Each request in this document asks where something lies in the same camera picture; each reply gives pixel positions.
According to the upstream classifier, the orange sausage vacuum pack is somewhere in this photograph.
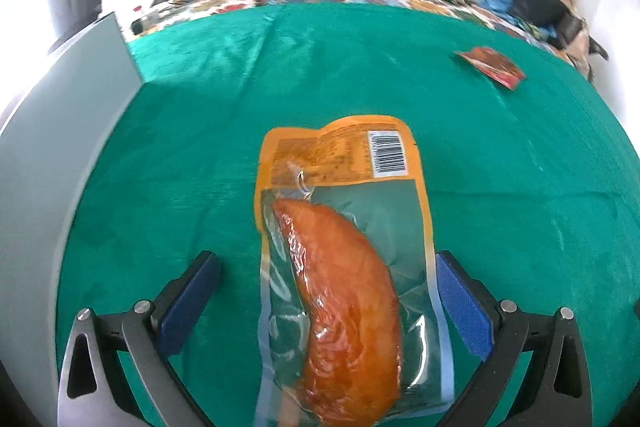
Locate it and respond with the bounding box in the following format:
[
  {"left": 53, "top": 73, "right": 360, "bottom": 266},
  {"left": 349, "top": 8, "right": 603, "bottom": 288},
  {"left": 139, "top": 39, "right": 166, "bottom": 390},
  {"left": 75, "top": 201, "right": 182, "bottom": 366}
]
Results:
[{"left": 252, "top": 116, "right": 456, "bottom": 427}]

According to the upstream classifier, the small red snack packet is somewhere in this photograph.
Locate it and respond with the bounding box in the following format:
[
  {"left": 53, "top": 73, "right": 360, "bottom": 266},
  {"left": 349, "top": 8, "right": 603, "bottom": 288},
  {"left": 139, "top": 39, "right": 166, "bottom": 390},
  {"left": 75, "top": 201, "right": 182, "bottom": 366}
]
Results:
[{"left": 454, "top": 47, "right": 527, "bottom": 91}]

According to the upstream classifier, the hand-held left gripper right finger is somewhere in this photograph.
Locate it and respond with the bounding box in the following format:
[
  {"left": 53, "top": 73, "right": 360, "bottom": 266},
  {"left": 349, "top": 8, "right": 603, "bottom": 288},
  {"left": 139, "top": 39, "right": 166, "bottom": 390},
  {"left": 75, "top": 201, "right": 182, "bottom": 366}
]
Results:
[{"left": 434, "top": 251, "right": 593, "bottom": 427}]

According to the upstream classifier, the dark armchair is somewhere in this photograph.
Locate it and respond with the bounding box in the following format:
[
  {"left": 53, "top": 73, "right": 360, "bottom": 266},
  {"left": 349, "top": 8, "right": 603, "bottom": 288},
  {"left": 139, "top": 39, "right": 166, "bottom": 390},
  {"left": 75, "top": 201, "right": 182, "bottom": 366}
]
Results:
[{"left": 557, "top": 14, "right": 610, "bottom": 60}]

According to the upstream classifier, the white cardboard box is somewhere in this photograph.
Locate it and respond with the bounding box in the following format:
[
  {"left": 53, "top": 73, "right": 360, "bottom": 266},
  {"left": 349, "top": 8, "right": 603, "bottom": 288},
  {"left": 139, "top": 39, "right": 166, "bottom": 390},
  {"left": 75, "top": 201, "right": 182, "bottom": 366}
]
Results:
[{"left": 0, "top": 14, "right": 146, "bottom": 410}]

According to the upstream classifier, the blue cloth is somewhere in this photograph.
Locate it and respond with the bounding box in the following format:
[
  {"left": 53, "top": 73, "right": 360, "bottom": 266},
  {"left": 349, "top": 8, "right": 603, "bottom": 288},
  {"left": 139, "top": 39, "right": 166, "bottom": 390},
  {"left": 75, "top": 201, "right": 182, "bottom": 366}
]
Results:
[{"left": 480, "top": 0, "right": 556, "bottom": 38}]

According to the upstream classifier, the beige patterned cloth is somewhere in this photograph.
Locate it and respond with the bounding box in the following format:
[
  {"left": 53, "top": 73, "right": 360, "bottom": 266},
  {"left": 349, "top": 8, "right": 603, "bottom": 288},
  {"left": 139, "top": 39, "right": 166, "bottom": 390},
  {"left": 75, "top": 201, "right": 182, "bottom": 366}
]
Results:
[{"left": 527, "top": 0, "right": 594, "bottom": 81}]

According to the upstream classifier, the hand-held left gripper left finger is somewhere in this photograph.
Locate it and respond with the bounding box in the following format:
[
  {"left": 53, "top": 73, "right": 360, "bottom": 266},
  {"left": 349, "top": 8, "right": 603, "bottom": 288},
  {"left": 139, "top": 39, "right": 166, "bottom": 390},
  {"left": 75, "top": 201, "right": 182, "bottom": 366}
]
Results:
[{"left": 56, "top": 251, "right": 223, "bottom": 427}]

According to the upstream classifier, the green velvet cloth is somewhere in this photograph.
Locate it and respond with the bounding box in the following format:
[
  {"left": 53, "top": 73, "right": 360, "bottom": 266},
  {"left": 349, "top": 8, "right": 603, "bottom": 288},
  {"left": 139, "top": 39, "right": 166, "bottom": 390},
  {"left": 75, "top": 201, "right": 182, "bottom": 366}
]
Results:
[{"left": 55, "top": 2, "right": 640, "bottom": 427}]

